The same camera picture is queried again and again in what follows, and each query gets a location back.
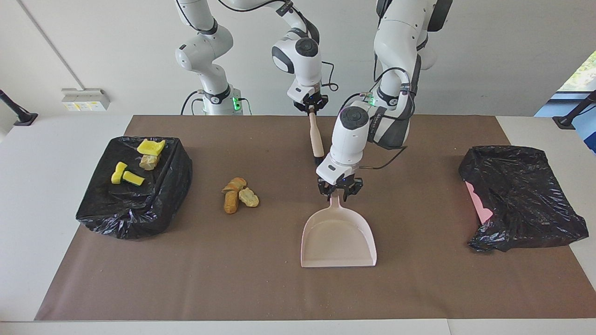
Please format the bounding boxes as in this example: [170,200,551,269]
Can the black framed window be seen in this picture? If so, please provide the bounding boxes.
[556,49,596,94]

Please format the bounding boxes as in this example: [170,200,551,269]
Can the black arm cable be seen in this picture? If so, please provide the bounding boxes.
[217,0,339,92]
[342,54,422,170]

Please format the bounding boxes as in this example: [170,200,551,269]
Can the beige plastic dustpan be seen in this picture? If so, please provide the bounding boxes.
[300,193,378,268]

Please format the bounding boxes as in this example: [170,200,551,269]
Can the white wall socket box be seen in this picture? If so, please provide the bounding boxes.
[61,88,111,112]

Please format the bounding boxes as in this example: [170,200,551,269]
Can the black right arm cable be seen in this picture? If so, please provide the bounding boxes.
[217,0,339,92]

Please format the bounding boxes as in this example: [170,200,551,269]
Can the yellow green sponge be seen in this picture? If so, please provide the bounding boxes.
[122,170,146,187]

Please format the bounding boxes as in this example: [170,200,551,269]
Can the orange striped bread piece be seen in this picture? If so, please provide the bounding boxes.
[222,177,248,194]

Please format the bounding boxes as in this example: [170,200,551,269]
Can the pink plastic bin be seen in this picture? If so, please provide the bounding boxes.
[465,181,494,225]

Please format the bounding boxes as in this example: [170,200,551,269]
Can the plain yellow sponge chunk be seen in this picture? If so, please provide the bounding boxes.
[110,161,128,185]

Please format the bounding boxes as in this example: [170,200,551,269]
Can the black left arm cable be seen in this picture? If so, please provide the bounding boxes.
[342,54,422,170]

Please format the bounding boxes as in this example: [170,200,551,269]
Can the notched yellow sponge piece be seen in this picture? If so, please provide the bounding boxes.
[136,139,166,156]

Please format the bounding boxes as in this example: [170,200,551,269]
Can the black bag fully covering bin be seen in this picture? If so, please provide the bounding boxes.
[75,135,193,240]

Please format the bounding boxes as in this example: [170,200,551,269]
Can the brown paper table mat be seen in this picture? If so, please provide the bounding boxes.
[34,114,596,322]

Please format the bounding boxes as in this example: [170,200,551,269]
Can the beige handled black bristle brush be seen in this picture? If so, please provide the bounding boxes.
[309,111,325,166]

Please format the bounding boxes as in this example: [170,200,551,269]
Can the black clamp stand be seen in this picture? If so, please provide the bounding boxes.
[552,91,596,130]
[0,89,39,127]

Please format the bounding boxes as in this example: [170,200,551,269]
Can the black bag lining pink bin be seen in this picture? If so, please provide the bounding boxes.
[458,145,589,253]

